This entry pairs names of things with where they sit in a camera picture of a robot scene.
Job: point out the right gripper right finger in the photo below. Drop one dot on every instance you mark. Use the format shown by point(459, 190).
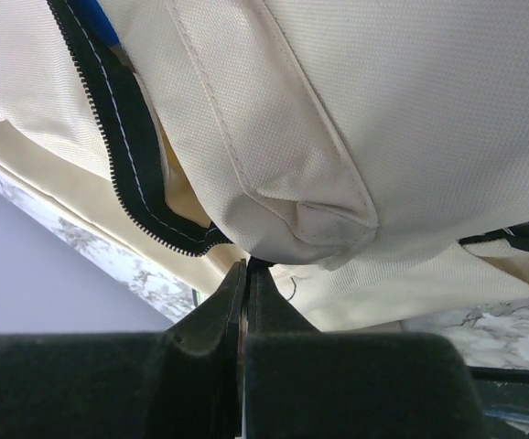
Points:
point(302, 383)

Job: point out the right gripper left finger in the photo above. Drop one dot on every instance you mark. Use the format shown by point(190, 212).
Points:
point(179, 383)

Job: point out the cream canvas backpack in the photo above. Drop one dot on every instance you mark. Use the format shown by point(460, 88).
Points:
point(376, 153)

